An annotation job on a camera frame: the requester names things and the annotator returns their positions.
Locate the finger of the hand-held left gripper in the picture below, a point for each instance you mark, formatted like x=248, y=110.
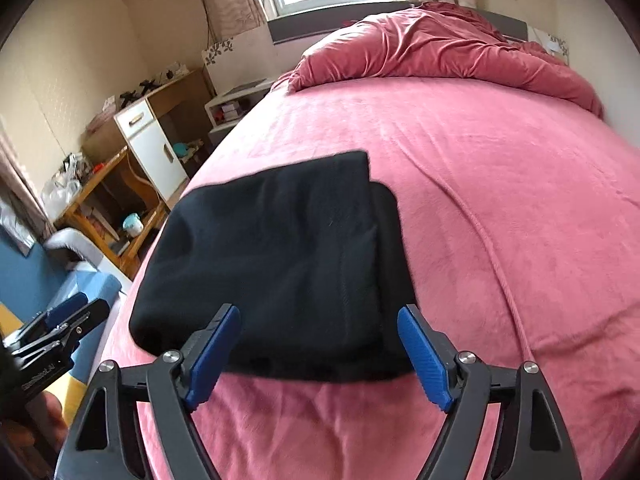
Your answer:
x=65, y=309
x=85, y=317

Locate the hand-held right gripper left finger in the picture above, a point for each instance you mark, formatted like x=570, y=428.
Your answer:
x=212, y=360

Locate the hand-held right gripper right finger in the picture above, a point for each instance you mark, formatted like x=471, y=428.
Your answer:
x=425, y=360

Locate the black pants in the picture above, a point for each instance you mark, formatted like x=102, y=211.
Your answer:
x=275, y=260

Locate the person's left hand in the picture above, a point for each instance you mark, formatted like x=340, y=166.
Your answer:
x=54, y=412

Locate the blue and white sofa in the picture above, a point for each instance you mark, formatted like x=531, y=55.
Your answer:
x=90, y=305

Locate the silver foil bag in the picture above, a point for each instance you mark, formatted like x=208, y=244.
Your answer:
x=15, y=230

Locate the white pot with teal lid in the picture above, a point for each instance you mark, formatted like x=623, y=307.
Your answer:
x=132, y=225

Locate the clear plastic bags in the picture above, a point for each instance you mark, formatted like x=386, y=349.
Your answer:
x=62, y=185

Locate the wooden desk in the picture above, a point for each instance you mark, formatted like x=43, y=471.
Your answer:
x=115, y=180

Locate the white cabinet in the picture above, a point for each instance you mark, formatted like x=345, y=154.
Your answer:
x=150, y=150

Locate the pink bed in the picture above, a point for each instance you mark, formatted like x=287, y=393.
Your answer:
x=500, y=185

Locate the teal bowl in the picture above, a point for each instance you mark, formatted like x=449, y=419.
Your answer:
x=181, y=150

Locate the grey white nightstand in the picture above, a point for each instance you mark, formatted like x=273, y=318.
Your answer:
x=235, y=110

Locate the white leaf print box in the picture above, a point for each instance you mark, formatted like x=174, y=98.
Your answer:
x=555, y=45
x=230, y=62

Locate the pink duvet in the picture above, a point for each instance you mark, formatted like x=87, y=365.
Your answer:
x=425, y=45

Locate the dark grey headboard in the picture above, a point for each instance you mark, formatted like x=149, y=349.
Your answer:
x=310, y=27

